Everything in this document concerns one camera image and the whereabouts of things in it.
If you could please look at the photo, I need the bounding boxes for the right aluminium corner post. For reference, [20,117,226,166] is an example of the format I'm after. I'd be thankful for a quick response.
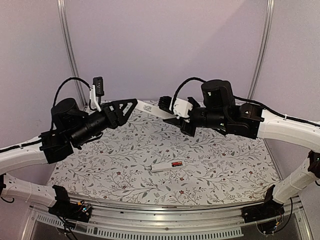
[247,0,275,100]

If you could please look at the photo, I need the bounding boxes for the left aluminium corner post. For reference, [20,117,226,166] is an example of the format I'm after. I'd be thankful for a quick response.
[56,0,87,106]

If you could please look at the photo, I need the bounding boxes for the aluminium corner post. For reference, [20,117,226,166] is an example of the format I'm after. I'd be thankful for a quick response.
[56,0,87,106]
[247,0,275,100]

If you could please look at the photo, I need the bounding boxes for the white remote battery cover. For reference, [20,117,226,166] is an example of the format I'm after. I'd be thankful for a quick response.
[135,100,176,120]

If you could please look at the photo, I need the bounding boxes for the white remote control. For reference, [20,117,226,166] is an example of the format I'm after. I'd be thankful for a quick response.
[150,160,185,173]

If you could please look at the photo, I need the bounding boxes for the floral patterned table mat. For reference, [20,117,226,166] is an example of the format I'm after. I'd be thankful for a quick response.
[48,110,279,206]

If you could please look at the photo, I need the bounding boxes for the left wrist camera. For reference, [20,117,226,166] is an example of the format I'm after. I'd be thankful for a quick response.
[89,76,105,112]

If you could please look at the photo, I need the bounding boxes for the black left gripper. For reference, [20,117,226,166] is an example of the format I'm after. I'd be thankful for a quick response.
[69,97,137,147]

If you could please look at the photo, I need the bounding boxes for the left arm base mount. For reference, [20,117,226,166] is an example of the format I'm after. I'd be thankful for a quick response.
[48,185,92,223]

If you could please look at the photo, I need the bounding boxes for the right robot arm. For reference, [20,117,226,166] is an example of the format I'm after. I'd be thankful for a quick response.
[158,77,320,218]

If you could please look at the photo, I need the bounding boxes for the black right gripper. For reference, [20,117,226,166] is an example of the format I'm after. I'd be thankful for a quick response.
[163,96,228,137]

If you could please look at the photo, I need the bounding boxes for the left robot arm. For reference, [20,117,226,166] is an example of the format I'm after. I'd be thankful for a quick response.
[0,98,138,217]

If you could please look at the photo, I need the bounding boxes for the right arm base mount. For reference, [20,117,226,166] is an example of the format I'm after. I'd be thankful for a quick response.
[241,185,285,223]

